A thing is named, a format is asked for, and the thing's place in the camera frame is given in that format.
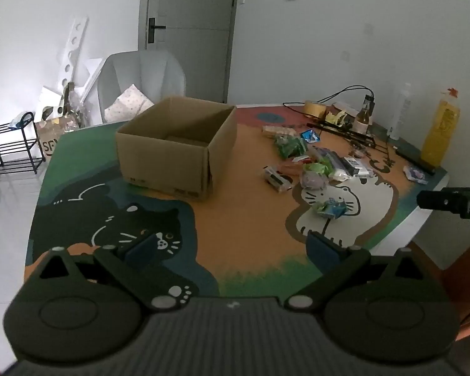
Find beige biscuit packet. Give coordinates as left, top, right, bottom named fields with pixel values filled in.
left=262, top=125, right=295, bottom=138

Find yellow liquid bottle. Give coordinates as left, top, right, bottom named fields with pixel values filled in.
left=420, top=88, right=462, bottom=165

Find black door handle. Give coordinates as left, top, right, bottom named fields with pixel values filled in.
left=146, top=16, right=167, bottom=44

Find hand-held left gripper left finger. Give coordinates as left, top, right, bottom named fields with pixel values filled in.
left=34, top=232, right=180, bottom=314

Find yellow tape dispenser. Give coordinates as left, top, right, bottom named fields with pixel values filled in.
left=325, top=110, right=355, bottom=128

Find black and white snack packet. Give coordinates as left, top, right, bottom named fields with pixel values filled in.
left=263, top=165, right=295, bottom=194

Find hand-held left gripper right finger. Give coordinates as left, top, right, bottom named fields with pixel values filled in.
left=283, top=230, right=428, bottom=311

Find black shoe rack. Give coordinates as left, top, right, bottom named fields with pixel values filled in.
left=0, top=112, right=46, bottom=179

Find brown cardboard box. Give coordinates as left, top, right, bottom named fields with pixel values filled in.
left=115, top=96, right=238, bottom=202

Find white folded cardboard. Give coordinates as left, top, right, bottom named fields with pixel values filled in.
left=37, top=86, right=65, bottom=120

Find black cable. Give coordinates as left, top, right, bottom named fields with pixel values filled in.
left=283, top=85, right=377, bottom=120

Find printed cardboard shipping box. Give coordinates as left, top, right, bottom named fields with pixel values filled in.
left=35, top=115, right=81, bottom=162

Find dotted beige pillow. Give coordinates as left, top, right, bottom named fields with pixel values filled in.
left=103, top=84, right=154, bottom=123

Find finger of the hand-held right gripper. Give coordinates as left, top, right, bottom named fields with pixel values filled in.
left=417, top=188, right=470, bottom=217

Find black folding metal rack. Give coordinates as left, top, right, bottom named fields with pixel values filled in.
left=306, top=120, right=400, bottom=165

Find blue and green snack packet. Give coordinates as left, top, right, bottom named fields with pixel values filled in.
left=312, top=198, right=347, bottom=220

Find large green snack packet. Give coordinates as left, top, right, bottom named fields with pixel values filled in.
left=274, top=135, right=308, bottom=160

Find pink-white snack bag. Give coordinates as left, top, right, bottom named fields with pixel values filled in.
left=300, top=170, right=330, bottom=189

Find grey door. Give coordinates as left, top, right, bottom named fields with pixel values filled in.
left=138, top=0, right=240, bottom=105

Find dark long snack packet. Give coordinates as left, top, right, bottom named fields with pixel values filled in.
left=312, top=147, right=358, bottom=175

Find brown glass bottle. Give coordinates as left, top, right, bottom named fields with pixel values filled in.
left=354, top=95, right=377, bottom=138

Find grey armchair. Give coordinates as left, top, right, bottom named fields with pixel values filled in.
left=97, top=50, right=188, bottom=124

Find white flat boards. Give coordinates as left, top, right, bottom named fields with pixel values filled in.
left=80, top=57, right=105, bottom=101

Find small green snack packet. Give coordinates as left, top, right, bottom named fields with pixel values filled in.
left=303, top=160, right=334, bottom=177

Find cat printed table mat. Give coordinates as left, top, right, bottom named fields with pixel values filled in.
left=25, top=104, right=451, bottom=302

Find crumpled clear plastic wrap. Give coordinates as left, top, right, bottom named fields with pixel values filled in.
left=60, top=82, right=89, bottom=130

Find white board with holes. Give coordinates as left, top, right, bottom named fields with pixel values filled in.
left=54, top=16, right=90, bottom=91

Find small pale snack packet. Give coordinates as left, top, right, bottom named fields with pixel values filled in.
left=403, top=165, right=430, bottom=185

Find masking tape roll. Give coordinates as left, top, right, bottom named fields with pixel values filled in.
left=303, top=101, right=327, bottom=118

